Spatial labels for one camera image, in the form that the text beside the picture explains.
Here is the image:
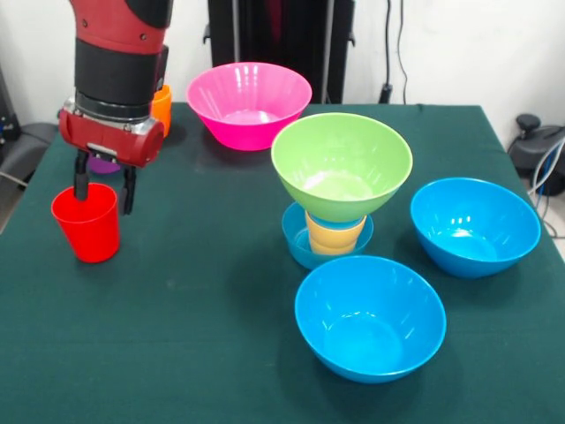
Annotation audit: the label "large blue bowl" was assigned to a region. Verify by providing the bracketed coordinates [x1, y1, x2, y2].
[294, 254, 448, 384]
[410, 177, 542, 278]

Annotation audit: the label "green bowl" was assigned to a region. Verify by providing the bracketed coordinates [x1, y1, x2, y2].
[270, 112, 414, 223]

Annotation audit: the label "red cup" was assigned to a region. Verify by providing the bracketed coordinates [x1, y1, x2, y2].
[50, 182, 121, 264]

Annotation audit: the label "blue cup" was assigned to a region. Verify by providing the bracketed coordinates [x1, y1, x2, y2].
[308, 216, 365, 231]

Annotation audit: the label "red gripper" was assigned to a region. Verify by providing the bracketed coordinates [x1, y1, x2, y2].
[58, 95, 166, 216]

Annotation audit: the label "small blue bowl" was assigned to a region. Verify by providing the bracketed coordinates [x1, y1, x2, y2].
[281, 201, 374, 270]

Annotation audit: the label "blue and white cables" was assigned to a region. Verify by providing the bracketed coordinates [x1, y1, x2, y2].
[527, 134, 565, 238]

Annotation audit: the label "black chair base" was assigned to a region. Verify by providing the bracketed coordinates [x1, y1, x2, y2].
[507, 113, 565, 198]

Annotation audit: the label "dark green tablecloth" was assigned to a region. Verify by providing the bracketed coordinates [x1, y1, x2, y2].
[0, 100, 565, 424]

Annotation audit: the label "pink bowl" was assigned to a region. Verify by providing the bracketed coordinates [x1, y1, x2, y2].
[185, 61, 313, 152]

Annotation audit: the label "purple cup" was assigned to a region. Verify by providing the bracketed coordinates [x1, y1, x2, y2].
[86, 155, 123, 175]

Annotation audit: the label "yellow cup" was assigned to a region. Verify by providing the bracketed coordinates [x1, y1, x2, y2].
[305, 210, 367, 256]

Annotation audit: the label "black wall cable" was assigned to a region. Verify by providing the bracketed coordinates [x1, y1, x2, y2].
[379, 0, 425, 107]

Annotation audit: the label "orange cup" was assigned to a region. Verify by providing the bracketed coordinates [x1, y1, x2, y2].
[152, 85, 173, 138]

